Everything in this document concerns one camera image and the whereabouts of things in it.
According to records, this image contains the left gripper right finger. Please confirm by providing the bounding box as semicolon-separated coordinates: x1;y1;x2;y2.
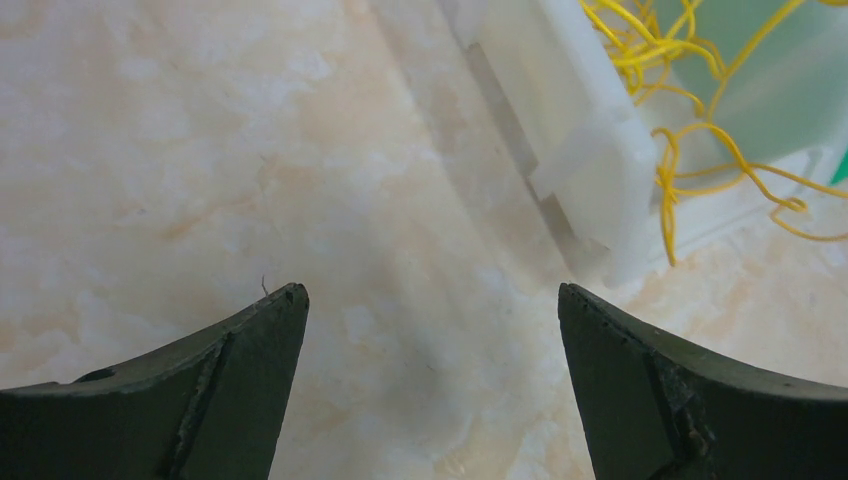
558;283;847;479

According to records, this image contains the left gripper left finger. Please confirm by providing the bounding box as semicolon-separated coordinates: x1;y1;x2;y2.
1;283;310;479

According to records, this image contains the yellow cable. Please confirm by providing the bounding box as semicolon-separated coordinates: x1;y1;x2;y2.
579;0;848;268

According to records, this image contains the white plastic bin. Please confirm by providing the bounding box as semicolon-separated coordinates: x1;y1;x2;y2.
442;1;847;286

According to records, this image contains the green plastic bin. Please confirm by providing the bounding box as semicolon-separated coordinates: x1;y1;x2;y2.
830;151;848;186

